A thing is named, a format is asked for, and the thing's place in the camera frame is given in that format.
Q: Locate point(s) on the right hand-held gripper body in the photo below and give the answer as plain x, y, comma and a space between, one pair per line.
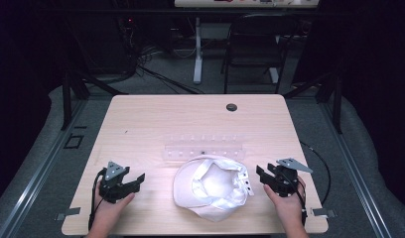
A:
286, 180

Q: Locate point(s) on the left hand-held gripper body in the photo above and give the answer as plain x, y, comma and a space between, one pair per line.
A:
114, 188

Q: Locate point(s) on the person's left hand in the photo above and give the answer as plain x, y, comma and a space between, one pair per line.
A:
108, 211

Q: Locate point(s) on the person's right hand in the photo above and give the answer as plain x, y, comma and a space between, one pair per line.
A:
286, 208

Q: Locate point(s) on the white baseball cap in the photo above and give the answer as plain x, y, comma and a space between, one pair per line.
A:
210, 188

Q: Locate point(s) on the clear acrylic rack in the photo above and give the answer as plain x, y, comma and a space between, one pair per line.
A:
203, 148

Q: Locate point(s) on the black metal stand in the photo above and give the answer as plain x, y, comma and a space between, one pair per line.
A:
337, 105
67, 99

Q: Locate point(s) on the black folding chair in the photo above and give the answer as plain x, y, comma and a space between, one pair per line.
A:
256, 39

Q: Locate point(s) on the white desk leg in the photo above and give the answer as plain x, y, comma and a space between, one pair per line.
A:
198, 59

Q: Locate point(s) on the grey metal bracket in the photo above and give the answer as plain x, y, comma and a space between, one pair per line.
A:
323, 212
68, 212

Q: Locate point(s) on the aluminium floor rail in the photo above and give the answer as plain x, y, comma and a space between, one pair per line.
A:
41, 172
352, 172

